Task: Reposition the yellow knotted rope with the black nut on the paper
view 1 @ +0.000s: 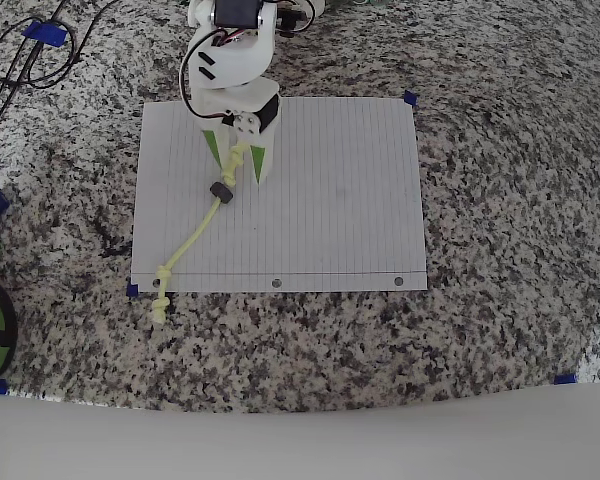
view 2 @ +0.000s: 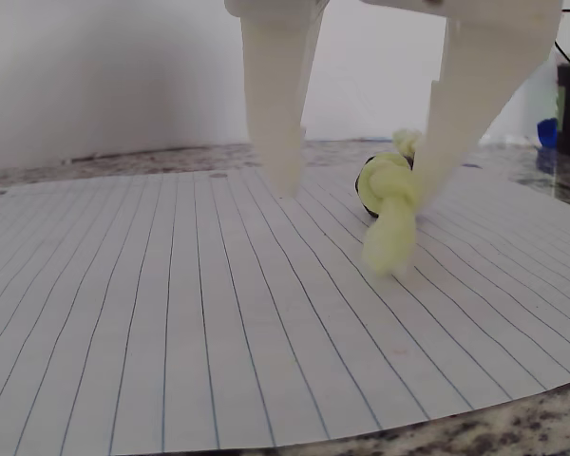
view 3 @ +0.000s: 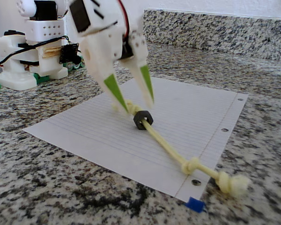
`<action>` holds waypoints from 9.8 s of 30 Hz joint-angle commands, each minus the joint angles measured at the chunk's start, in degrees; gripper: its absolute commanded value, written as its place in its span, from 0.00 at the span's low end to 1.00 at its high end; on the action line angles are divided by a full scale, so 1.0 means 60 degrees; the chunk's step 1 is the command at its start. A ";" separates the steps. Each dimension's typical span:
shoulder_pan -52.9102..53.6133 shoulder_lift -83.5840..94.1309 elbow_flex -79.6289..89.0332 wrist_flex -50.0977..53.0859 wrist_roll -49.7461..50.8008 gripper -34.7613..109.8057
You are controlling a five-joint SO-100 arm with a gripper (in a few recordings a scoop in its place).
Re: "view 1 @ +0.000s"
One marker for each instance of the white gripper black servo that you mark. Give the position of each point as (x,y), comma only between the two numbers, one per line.
(246,125)

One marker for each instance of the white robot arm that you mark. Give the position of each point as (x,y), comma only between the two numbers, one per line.
(230,55)

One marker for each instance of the lined paper sheet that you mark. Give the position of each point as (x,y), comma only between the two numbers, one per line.
(330,200)

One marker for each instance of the white foam board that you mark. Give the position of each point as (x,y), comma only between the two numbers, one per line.
(300,445)

